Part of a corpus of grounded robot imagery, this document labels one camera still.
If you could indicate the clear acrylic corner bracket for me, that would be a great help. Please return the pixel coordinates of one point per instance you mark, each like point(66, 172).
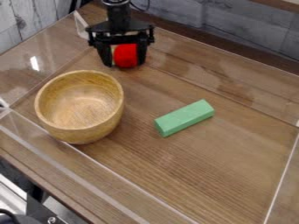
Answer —
point(80, 25)

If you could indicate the red plush strawberry fruit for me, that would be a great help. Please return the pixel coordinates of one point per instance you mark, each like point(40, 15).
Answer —
point(125, 57)

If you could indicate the green rectangular block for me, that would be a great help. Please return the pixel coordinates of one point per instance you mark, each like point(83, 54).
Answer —
point(183, 118)

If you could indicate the clear acrylic tray wall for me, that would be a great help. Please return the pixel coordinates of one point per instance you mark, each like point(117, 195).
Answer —
point(213, 174)

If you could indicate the wooden bowl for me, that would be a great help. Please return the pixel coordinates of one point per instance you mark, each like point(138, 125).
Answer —
point(79, 106)

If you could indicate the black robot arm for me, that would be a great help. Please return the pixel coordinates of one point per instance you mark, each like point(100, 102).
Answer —
point(118, 14)

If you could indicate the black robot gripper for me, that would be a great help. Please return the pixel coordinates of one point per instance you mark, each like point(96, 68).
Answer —
point(104, 34)

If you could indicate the black metal table frame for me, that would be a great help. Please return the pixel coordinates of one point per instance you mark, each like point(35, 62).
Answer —
point(26, 204)

